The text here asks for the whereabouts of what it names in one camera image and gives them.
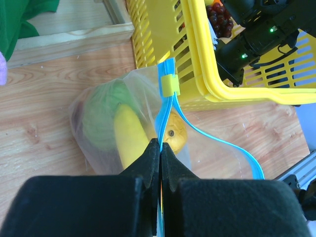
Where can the yellow banana toy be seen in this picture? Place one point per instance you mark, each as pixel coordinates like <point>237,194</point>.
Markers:
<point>131,139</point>

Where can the yellow plastic basket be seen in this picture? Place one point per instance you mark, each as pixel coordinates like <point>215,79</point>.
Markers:
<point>180,29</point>

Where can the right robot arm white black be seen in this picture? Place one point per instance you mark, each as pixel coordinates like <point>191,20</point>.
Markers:
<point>271,28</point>

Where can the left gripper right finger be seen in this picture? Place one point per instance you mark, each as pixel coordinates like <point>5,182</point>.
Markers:
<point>195,207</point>

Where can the green tank top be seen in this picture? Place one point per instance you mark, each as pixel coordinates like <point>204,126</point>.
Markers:
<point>14,25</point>

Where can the pink shirt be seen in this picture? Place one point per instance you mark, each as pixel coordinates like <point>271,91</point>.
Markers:
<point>3,70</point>

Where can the yellow apple toy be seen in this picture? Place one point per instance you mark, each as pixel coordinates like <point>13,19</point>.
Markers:
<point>175,133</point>

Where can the green cabbage toy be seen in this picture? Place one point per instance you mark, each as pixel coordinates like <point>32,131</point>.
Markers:
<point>99,111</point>

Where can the clear zip top bag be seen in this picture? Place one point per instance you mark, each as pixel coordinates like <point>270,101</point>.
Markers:
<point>155,90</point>

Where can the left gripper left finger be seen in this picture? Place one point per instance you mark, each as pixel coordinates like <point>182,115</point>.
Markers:
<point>123,205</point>

